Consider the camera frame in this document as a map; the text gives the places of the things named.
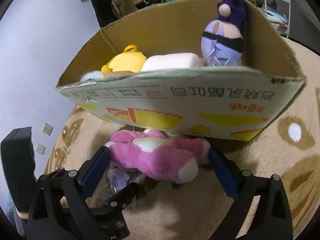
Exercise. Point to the wall socket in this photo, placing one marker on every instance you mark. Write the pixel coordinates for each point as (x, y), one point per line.
(47, 129)
(40, 149)

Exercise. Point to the open cardboard box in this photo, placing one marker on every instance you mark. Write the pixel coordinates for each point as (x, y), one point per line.
(223, 102)

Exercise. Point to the yellow plush toy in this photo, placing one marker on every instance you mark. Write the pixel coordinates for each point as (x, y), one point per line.
(130, 60)

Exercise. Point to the white fluffy bee plush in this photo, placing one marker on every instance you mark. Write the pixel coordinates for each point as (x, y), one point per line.
(93, 75)

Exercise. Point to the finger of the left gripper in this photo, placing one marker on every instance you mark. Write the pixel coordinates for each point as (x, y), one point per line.
(110, 215)

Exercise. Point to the beige coat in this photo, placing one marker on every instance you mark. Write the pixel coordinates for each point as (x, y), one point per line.
(121, 8)

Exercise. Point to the pink swirl roll plush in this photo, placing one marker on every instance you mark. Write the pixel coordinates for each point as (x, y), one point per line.
(171, 61)

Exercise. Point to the white rolling cart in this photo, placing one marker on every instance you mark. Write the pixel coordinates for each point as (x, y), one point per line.
(278, 13)

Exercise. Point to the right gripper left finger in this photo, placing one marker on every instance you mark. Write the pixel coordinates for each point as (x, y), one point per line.
(59, 209)

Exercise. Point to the small purple keychain toy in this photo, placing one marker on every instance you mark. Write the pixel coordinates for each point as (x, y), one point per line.
(119, 179)

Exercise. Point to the pink plush toy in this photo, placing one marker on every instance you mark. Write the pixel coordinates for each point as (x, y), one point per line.
(158, 156)

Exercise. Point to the beige patterned carpet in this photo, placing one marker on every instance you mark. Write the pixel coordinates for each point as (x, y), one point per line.
(289, 147)

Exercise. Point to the wall socket lower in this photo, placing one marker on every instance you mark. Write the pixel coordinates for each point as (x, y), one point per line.
(40, 149)

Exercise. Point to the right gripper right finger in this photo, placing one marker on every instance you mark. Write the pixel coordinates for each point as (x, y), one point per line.
(272, 219)

